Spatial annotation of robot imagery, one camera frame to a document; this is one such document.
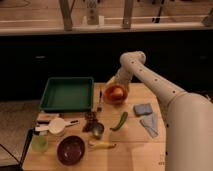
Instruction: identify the black cable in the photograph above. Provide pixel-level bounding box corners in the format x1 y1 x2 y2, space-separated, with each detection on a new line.
0 128 34 171

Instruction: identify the dark maroon bowl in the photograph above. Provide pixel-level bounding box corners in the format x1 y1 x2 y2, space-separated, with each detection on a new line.
57 136 85 166

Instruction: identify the green chili pepper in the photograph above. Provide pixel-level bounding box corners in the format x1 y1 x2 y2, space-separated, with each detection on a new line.
110 112 128 131

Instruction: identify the red orange bowl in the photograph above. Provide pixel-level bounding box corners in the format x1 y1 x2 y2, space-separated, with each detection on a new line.
103 84 128 105

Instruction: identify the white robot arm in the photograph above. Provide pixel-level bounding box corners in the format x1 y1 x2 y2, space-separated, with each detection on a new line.
115 51 213 171

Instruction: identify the blue folded cloth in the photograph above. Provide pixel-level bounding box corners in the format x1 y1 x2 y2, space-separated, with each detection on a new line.
133 103 153 116

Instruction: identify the green plastic cup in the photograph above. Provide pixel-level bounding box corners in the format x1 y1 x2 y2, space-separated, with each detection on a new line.
31 134 48 153

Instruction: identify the green plastic tray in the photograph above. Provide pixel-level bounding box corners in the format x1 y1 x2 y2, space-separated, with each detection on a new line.
40 77 94 113

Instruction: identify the light blue crumpled cloth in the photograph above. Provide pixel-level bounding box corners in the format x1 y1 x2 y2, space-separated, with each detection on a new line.
140 113 158 138

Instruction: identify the small metal cup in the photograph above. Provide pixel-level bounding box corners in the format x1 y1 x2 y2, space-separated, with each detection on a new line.
92 123 104 139

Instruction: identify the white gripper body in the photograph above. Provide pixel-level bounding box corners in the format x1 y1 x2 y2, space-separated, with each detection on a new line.
106 68 132 91

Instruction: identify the yellow banana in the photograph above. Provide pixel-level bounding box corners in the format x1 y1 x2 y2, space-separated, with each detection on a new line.
88 140 116 149

